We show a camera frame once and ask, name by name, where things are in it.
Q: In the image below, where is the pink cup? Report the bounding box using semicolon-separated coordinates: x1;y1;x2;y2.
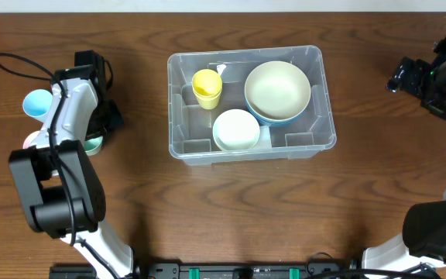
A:
22;131;39;149

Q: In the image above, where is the light grey bowl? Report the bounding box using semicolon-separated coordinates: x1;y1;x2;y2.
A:
215;139;257;151

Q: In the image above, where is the clear plastic storage container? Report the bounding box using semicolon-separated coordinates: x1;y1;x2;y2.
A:
167;45;337;166

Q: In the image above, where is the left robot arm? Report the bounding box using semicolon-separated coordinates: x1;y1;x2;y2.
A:
9;50;136;278

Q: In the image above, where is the mint green cup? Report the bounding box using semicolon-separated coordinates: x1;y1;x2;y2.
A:
84;136;103;157

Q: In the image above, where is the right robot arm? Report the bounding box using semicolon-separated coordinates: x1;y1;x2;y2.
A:
352;36;446;278

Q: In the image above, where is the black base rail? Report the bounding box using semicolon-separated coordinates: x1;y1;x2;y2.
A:
48;261;437;279

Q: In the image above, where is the dark blue bowl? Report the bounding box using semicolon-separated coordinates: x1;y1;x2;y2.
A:
245;101;310;120
256;117;297;127

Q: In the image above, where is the light blue cup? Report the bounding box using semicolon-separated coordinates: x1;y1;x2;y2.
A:
22;89;53;122

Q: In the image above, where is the yellow cup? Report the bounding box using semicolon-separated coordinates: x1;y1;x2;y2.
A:
192;69;222;97
194;91;221;110

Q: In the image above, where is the white bowl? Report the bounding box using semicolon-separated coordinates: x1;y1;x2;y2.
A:
212;109;260;142

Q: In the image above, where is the large beige bowl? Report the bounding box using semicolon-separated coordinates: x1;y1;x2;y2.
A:
244;61;311;122

